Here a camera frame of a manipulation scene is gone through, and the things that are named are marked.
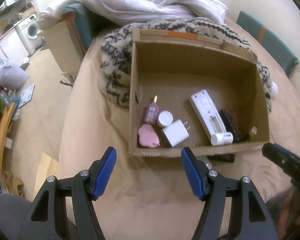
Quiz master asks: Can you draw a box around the small white pill bottle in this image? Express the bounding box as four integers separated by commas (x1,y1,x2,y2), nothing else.
210,132,233,146

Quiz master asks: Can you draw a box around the black flat case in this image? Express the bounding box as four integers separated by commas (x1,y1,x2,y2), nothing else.
207,154,235,163

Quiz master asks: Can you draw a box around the white floor scale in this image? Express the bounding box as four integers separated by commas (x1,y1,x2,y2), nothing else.
18,84,35,108

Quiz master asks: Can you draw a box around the white medicine bottle red label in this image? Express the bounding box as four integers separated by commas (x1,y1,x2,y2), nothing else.
157,111,173,128

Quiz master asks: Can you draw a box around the white washing machine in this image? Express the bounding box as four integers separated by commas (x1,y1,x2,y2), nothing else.
15,13,43,56

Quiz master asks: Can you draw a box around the beige bed cover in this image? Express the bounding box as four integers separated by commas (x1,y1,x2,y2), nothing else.
59,17,300,239

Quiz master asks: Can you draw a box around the white wall charger plug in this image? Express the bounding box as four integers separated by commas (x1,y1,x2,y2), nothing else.
162,119,190,147

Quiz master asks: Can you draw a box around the grey plastic bag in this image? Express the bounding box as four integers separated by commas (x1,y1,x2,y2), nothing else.
0,57,30,91

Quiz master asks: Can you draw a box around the teal cushion orange stripe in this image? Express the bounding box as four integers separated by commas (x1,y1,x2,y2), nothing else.
236,11,299,76

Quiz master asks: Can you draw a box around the white duvet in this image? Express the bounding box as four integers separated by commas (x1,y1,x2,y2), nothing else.
37,0,228,30

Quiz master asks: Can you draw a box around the wooden chair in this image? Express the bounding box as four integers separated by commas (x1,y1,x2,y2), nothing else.
0,102,15,175

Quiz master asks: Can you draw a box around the patterned knit blanket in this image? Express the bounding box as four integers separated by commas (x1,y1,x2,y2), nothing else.
97,16,279,113

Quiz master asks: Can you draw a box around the white remote control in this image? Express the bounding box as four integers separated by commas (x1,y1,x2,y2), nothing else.
189,89,227,139

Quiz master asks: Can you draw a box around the black rectangular stick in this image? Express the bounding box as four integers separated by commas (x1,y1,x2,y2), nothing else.
218,108,239,143

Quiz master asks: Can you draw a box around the pink keychain bottle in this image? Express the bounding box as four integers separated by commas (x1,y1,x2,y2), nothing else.
144,95,159,125

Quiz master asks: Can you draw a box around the brown cardboard box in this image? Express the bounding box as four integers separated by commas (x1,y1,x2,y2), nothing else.
128,29,269,158

